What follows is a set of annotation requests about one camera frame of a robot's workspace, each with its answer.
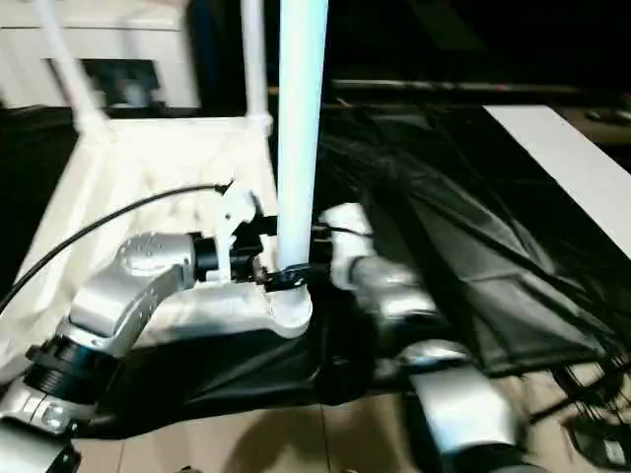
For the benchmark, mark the white plastic table leg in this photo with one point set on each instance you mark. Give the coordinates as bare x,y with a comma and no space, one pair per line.
69,69
301,118
256,59

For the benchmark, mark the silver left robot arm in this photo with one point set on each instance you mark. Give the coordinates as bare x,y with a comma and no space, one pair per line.
108,315

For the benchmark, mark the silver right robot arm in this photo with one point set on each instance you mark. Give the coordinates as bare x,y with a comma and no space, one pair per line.
424,345

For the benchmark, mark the black mat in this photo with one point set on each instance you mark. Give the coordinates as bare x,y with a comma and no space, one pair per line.
463,236

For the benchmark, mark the black box with tan label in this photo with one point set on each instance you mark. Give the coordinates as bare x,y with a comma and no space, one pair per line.
227,49

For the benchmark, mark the white cabinet with glass doors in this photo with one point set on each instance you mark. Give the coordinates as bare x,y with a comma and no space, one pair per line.
108,39

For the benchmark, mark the white flat board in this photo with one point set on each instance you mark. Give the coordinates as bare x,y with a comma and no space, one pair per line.
572,158

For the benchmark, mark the black floor stand leg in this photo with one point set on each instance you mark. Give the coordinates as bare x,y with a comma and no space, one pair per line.
592,394

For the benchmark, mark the dark metal rail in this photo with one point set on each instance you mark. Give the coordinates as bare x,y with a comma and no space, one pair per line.
454,89

